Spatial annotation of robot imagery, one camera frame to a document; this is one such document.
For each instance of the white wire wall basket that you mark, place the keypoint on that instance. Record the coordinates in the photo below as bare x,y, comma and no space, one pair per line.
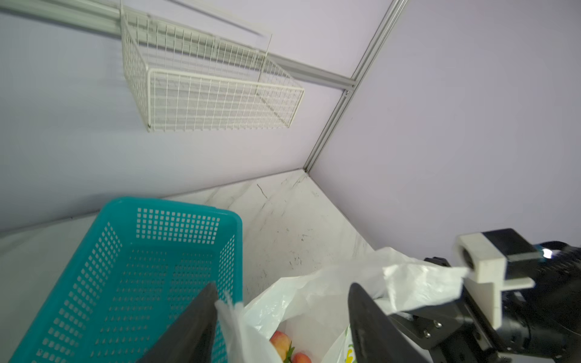
183,79

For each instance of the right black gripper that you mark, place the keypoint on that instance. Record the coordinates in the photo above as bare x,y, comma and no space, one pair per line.
542,322

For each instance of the small red fruit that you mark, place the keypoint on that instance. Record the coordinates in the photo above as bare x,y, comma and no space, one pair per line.
301,357

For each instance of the teal plastic basket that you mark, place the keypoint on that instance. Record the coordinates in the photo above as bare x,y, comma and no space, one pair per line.
138,267

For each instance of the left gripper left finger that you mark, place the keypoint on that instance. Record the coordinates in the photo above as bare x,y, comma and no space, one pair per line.
191,337

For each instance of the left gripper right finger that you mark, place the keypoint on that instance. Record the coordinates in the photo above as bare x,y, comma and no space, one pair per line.
375,338

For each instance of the white plastic bag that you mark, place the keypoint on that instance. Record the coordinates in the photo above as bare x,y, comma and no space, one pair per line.
313,309

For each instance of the large fake strawberry front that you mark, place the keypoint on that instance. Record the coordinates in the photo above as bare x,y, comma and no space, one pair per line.
283,345

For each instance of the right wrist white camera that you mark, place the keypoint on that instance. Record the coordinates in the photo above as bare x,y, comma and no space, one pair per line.
499,261

